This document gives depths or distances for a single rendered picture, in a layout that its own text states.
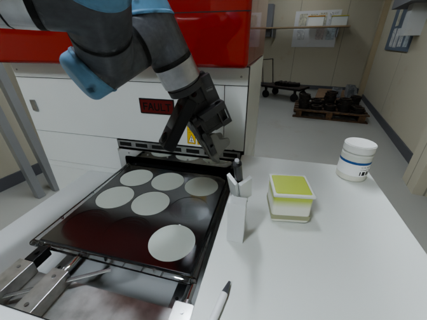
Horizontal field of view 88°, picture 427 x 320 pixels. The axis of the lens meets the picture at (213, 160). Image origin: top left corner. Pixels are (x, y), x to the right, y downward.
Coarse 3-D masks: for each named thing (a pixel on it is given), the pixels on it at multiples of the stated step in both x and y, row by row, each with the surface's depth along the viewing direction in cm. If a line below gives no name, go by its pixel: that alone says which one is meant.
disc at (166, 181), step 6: (162, 174) 72; (168, 174) 72; (174, 174) 72; (156, 180) 69; (162, 180) 69; (168, 180) 69; (174, 180) 69; (180, 180) 69; (156, 186) 66; (162, 186) 66; (168, 186) 66; (174, 186) 66
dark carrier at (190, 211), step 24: (144, 168) 75; (96, 192) 63; (144, 192) 63; (168, 192) 63; (216, 192) 63; (72, 216) 55; (96, 216) 55; (120, 216) 55; (144, 216) 55; (168, 216) 55; (192, 216) 55; (48, 240) 48; (72, 240) 48; (96, 240) 48; (120, 240) 48; (144, 240) 48; (144, 264) 43; (168, 264) 43; (192, 264) 43
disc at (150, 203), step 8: (152, 192) 63; (160, 192) 63; (136, 200) 60; (144, 200) 60; (152, 200) 60; (160, 200) 60; (168, 200) 60; (136, 208) 57; (144, 208) 57; (152, 208) 57; (160, 208) 57
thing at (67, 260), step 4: (68, 256) 50; (72, 256) 50; (64, 260) 49; (68, 260) 49; (80, 260) 52; (60, 264) 48; (64, 264) 48; (68, 264) 49; (76, 264) 51; (60, 268) 48; (72, 268) 50
